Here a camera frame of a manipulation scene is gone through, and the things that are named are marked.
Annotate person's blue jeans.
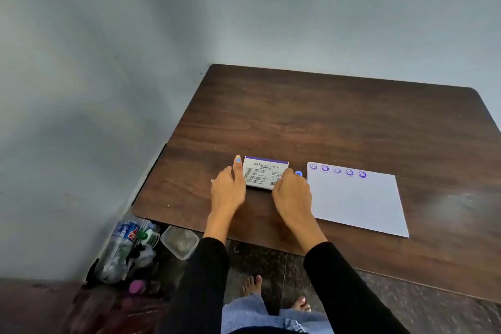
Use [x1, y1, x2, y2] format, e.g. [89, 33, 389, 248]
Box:
[221, 293, 334, 334]

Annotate crumpled white plastic bag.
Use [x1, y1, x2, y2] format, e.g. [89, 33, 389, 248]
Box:
[127, 245, 158, 274]

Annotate person's left hand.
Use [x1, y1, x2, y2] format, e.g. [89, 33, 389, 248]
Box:
[210, 154, 246, 219]

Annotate clear plastic bottle blue label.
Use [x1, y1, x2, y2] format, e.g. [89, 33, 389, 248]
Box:
[93, 219, 141, 285]

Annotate white paper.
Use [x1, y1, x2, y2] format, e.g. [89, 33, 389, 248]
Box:
[306, 161, 410, 238]

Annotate person's right foot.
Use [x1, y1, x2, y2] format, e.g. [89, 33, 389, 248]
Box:
[290, 296, 312, 313]

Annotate clear plastic food container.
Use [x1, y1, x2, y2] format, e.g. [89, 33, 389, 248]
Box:
[160, 224, 200, 261]

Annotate person's right forearm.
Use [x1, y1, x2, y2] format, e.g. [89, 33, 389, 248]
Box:
[292, 222, 410, 334]

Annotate bottle with pink cap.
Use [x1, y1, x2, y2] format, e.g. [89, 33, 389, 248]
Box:
[128, 279, 148, 296]

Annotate person's left foot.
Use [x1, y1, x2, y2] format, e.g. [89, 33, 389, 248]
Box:
[242, 275, 263, 298]

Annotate white bottle green cap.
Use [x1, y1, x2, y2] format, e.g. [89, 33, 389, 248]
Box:
[135, 228, 162, 249]

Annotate purple ink stamp pad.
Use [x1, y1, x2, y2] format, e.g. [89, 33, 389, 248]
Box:
[242, 156, 290, 191]

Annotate person's left forearm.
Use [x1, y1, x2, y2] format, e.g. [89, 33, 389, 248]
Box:
[156, 211, 236, 334]

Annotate person's right hand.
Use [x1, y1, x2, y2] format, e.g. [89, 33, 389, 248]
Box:
[271, 168, 319, 231]

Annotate person's foot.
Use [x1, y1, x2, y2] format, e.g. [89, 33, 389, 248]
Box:
[242, 275, 263, 298]
[290, 296, 312, 313]

